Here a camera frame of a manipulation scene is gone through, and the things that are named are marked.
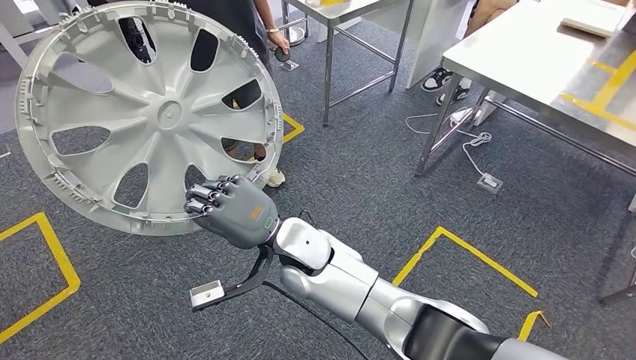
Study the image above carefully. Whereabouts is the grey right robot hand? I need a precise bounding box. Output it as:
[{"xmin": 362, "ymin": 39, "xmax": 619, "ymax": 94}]
[{"xmin": 184, "ymin": 173, "xmax": 282, "ymax": 251}]

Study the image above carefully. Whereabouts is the grey plastic wheel hubcap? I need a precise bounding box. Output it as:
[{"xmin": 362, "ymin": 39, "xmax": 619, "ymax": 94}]
[{"xmin": 14, "ymin": 0, "xmax": 285, "ymax": 237}]

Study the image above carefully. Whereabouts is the yellow floor tape square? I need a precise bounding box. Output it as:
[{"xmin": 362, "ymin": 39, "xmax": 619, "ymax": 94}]
[
  {"xmin": 392, "ymin": 226, "xmax": 551, "ymax": 343},
  {"xmin": 248, "ymin": 111, "xmax": 305, "ymax": 163},
  {"xmin": 0, "ymin": 212, "xmax": 82, "ymax": 345}
]

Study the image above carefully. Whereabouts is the white power strip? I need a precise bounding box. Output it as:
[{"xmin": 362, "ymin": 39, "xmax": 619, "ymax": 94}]
[{"xmin": 449, "ymin": 106, "xmax": 478, "ymax": 125}]

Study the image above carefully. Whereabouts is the white cabinet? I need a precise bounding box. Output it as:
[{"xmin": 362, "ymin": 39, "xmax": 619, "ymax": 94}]
[{"xmin": 362, "ymin": 0, "xmax": 473, "ymax": 91}]

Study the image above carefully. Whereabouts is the stainless steel table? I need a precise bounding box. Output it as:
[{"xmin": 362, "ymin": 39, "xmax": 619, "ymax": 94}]
[{"xmin": 415, "ymin": 0, "xmax": 636, "ymax": 304}]

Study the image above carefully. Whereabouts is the white flat box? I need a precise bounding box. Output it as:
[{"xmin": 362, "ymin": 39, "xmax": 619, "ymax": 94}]
[{"xmin": 560, "ymin": 17, "xmax": 614, "ymax": 38}]

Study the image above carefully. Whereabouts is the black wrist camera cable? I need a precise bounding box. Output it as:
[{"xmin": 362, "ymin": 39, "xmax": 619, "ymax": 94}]
[{"xmin": 262, "ymin": 280, "xmax": 373, "ymax": 360}]

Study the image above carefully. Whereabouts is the white floor cable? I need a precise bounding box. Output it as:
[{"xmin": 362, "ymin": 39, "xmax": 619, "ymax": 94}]
[{"xmin": 404, "ymin": 106, "xmax": 493, "ymax": 177}]

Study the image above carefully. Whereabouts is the white table frame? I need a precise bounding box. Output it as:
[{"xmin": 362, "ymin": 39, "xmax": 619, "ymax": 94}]
[{"xmin": 0, "ymin": 0, "xmax": 95, "ymax": 68}]

